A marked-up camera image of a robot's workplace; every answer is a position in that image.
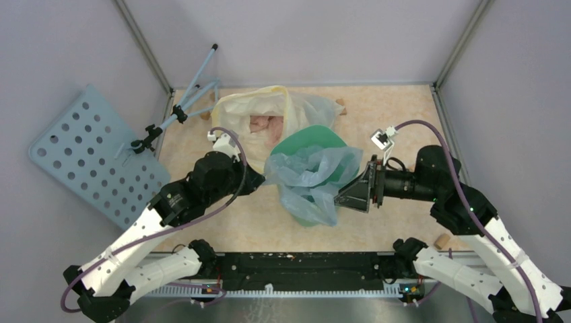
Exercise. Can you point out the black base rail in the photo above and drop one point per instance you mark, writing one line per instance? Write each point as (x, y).
(322, 272)

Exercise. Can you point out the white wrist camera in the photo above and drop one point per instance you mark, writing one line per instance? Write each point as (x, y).
(385, 141)
(225, 144)

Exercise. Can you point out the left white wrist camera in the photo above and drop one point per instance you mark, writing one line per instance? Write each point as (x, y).
(225, 144)

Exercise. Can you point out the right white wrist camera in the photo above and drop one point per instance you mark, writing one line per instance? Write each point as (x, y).
(385, 141)

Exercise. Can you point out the wooden block near bin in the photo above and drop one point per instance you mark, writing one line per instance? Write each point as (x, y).
(341, 102)

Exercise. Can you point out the translucent white yellow trash bag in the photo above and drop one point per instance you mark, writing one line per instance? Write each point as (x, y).
(299, 110)

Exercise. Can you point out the green plastic trash bin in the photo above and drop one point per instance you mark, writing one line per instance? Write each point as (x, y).
(312, 142)

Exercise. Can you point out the small wooden block near tripod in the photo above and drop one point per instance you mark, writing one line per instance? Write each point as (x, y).
(205, 115)

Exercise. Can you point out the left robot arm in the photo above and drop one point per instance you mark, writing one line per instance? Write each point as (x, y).
(116, 278)

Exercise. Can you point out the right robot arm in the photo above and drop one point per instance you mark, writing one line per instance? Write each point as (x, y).
(513, 289)

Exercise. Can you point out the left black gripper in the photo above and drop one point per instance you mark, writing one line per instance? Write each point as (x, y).
(252, 181)

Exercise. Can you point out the light blue plastic bag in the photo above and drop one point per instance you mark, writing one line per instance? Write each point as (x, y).
(312, 178)

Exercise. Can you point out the light blue tripod stand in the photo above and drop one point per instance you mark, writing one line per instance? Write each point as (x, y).
(179, 111)

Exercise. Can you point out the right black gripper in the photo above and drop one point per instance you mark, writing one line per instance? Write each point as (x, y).
(367, 184)

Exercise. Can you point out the pink bag inside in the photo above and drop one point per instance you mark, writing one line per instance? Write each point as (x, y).
(272, 125)

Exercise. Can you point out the light blue perforated board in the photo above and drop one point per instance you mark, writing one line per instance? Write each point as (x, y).
(88, 149)

